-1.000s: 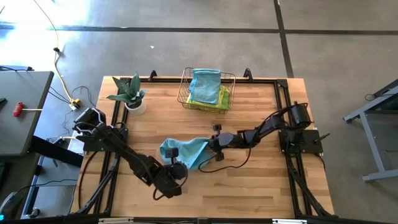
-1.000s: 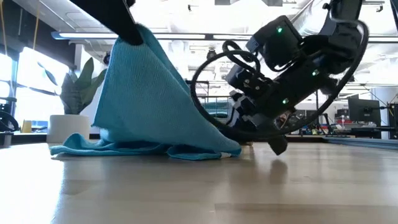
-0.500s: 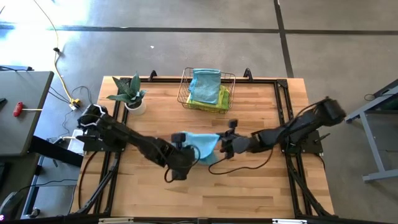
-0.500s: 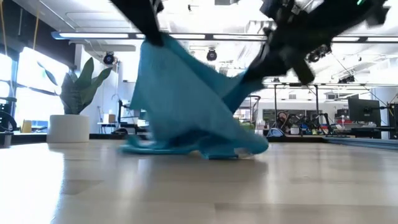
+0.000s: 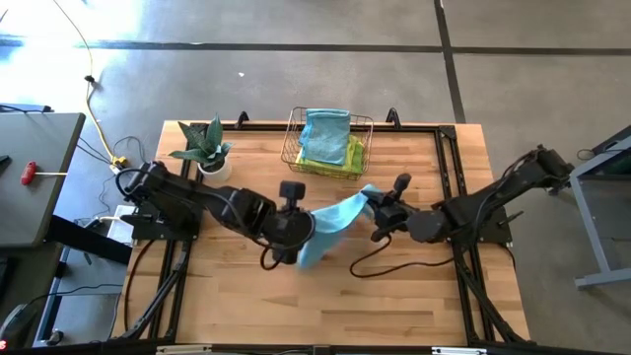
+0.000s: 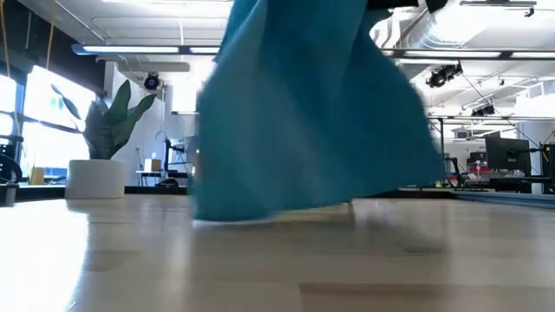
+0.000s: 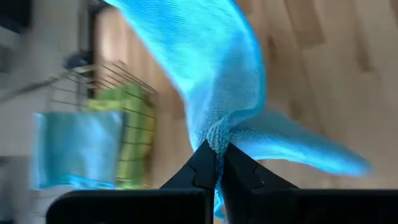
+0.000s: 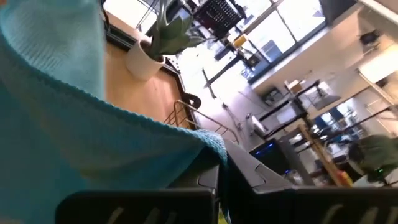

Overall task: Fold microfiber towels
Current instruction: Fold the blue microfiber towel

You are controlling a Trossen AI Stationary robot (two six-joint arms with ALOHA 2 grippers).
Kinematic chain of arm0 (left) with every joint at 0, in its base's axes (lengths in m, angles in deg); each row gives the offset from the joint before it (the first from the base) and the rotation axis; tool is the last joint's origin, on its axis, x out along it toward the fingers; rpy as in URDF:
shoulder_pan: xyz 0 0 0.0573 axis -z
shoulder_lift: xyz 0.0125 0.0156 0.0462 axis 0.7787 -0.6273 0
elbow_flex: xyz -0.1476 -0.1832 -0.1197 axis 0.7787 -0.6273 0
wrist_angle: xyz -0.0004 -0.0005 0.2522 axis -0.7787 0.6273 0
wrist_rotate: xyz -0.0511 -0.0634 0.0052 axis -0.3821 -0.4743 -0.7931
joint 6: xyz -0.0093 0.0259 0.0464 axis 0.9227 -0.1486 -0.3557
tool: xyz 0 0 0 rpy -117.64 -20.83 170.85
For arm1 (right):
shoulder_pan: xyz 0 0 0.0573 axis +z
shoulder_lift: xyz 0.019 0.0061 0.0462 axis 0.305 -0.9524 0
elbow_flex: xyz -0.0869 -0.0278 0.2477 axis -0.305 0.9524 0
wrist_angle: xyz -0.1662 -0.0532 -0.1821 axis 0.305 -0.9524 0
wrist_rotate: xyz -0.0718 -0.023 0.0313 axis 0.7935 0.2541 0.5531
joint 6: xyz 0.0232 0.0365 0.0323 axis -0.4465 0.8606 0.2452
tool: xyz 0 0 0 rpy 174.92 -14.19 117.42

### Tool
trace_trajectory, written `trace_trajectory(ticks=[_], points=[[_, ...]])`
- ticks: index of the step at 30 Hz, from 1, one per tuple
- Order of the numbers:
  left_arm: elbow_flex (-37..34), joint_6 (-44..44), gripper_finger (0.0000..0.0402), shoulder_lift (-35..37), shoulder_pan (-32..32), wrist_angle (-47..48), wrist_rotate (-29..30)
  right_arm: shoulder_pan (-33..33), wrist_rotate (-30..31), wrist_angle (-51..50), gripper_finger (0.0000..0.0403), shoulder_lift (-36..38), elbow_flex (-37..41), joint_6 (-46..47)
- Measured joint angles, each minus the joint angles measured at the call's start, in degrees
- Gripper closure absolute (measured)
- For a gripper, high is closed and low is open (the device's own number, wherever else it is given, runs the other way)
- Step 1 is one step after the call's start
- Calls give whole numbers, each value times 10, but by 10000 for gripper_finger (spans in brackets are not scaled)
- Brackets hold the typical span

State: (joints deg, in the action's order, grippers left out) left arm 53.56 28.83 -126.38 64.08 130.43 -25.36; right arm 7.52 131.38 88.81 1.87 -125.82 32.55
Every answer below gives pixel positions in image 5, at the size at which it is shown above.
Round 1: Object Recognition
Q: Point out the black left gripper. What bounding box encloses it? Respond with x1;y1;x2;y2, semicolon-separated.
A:
263;179;316;266

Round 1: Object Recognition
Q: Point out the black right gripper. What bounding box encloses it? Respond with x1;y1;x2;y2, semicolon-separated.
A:
363;172;420;244

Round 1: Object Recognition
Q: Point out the teal microfiber towel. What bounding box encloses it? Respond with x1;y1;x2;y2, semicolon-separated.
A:
295;183;384;270
298;107;352;167

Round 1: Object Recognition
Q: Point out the green microfiber towel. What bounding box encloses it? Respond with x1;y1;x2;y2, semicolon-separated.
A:
295;135;367;175

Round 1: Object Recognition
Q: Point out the wire mesh basket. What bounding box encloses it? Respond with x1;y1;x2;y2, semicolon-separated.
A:
279;106;375;182

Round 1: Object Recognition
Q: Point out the snake plant in white pot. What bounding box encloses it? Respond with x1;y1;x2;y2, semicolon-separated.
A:
169;113;236;183

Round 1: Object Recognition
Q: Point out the white power strip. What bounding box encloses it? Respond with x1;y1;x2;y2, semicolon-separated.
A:
98;204;134;248

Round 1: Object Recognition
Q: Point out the black table leg beam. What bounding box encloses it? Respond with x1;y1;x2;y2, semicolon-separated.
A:
46;214;134;265

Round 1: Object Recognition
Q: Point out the grey metal table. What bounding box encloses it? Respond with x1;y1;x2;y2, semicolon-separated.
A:
569;125;631;290

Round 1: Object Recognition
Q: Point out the grey side table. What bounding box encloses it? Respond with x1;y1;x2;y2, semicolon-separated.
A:
0;111;87;248

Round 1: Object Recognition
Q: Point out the black floor device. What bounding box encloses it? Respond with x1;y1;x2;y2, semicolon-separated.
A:
0;303;34;351

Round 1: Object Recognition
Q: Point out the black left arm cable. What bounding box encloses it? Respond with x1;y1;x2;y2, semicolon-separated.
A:
259;244;283;272

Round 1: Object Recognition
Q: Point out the black aluminium table frame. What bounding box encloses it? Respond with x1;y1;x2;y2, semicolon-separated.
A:
115;107;531;346

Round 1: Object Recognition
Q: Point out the yellow power cable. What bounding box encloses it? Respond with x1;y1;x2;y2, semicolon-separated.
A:
51;0;128;174

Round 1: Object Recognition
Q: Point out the red-handled tool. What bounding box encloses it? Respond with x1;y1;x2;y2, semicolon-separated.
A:
20;160;68;187

